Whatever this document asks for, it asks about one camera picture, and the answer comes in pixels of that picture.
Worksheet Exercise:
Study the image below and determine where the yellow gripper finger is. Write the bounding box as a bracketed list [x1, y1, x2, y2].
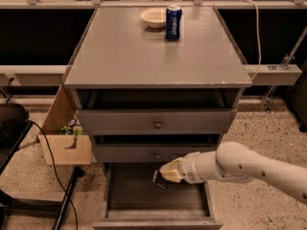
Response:
[159, 157, 183, 183]

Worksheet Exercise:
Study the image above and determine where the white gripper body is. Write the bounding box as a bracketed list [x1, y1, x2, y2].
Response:
[178, 152, 203, 184]

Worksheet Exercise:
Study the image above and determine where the blue rxbar blueberry wrapper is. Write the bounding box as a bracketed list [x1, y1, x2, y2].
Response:
[153, 169, 167, 189]

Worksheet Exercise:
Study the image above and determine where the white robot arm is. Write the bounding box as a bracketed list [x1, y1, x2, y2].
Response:
[159, 142, 307, 204]

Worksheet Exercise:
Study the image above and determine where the grey bottom drawer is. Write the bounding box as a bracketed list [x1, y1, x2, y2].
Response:
[93, 163, 223, 230]

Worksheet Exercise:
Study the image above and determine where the grey drawer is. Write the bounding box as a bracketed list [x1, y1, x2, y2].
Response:
[92, 134, 222, 163]
[77, 89, 236, 135]
[93, 163, 223, 230]

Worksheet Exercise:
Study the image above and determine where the grey middle drawer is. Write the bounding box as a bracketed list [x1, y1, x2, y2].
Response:
[92, 134, 222, 163]

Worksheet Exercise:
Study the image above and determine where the grey drawer cabinet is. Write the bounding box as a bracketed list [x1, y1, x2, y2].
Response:
[63, 5, 253, 230]

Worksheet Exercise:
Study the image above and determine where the grey top drawer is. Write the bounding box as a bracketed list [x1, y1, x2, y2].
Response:
[77, 89, 236, 135]

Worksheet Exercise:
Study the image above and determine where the wooden crate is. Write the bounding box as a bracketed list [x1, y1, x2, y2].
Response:
[38, 86, 92, 165]

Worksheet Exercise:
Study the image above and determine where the white bowl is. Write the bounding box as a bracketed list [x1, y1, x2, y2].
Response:
[140, 8, 166, 29]

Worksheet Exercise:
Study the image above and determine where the blue pepsi can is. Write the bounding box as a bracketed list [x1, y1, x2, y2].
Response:
[166, 5, 182, 40]

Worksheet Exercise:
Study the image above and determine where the black bag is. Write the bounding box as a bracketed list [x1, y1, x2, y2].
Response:
[0, 103, 29, 135]

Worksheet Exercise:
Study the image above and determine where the black stand base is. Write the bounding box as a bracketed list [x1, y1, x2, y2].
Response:
[0, 167, 84, 230]

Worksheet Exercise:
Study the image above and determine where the black cable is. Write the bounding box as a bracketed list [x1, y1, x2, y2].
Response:
[26, 119, 80, 230]

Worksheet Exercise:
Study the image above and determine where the white cable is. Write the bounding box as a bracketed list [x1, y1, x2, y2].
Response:
[241, 0, 263, 81]

